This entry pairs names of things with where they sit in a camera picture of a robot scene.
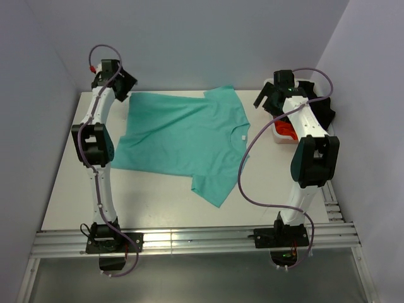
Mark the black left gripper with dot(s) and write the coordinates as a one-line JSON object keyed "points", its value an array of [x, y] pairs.
{"points": [[129, 83]]}

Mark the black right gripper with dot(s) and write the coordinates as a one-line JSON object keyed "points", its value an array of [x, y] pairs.
{"points": [[268, 91]]}

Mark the teal t shirt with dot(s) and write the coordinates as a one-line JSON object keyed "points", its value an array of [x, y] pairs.
{"points": [[201, 138]]}

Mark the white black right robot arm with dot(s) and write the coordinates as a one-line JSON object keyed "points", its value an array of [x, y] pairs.
{"points": [[314, 161]]}

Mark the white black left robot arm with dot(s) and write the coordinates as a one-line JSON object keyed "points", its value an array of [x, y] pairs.
{"points": [[95, 149]]}

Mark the orange t shirt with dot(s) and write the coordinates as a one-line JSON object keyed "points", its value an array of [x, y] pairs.
{"points": [[284, 131]]}

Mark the white perforated plastic basket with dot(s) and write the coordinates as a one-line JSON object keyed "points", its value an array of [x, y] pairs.
{"points": [[291, 141]]}

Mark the black t shirt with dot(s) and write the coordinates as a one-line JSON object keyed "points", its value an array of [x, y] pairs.
{"points": [[321, 109]]}

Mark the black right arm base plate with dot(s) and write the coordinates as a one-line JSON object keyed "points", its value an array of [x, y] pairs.
{"points": [[279, 237]]}

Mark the aluminium table frame rail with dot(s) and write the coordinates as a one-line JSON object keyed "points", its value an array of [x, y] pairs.
{"points": [[336, 233]]}

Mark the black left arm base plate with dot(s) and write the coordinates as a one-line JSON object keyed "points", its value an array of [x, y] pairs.
{"points": [[110, 245]]}

